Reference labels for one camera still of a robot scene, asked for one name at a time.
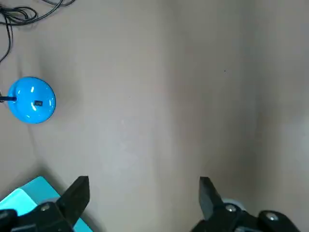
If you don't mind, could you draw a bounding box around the black lamp power cord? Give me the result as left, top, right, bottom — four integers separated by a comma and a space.
0, 0, 76, 64

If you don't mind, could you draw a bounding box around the cyan storage box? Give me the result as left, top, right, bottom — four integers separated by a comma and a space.
0, 175, 94, 232

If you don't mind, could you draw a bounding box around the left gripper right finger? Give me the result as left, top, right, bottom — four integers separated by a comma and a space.
189, 176, 303, 232

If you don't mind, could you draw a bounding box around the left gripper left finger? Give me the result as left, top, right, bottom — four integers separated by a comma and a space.
0, 175, 90, 232

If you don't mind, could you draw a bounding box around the blue desk lamp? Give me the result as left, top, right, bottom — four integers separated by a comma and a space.
0, 76, 57, 125

